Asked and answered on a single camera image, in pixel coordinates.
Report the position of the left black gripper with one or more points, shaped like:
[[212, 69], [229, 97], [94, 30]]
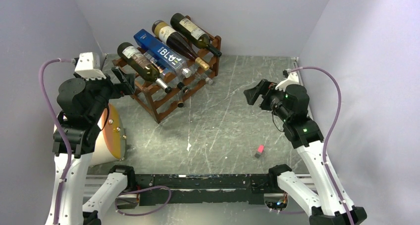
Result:
[[126, 85]]

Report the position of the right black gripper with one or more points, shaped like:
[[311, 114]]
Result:
[[265, 87]]

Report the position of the green wine bottle silver cap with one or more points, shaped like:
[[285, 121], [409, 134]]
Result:
[[141, 64]]

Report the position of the blue labelled clear bottle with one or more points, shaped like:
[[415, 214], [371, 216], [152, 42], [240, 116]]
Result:
[[162, 53]]

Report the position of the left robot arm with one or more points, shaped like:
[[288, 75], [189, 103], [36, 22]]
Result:
[[82, 101]]

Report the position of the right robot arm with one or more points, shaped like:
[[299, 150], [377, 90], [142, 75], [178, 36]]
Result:
[[328, 203]]

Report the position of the brown wooden wine rack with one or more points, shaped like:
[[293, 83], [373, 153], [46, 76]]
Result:
[[154, 99]]

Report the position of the dark bottle gold foil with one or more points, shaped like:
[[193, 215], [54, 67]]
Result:
[[176, 42]]

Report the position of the dark bottle cream label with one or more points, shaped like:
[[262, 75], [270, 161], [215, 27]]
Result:
[[196, 35]]

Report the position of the small red grey block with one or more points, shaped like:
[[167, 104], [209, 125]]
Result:
[[259, 151]]

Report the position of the white drum orange lid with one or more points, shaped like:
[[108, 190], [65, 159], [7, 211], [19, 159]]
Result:
[[106, 141]]

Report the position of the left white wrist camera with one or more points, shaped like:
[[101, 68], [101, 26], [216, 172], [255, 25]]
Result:
[[88, 66]]

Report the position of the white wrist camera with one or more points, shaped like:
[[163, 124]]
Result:
[[290, 80], [88, 66]]

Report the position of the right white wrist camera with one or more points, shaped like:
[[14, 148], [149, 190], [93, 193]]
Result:
[[290, 80]]

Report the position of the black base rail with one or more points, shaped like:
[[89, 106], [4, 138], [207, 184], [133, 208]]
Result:
[[206, 188]]

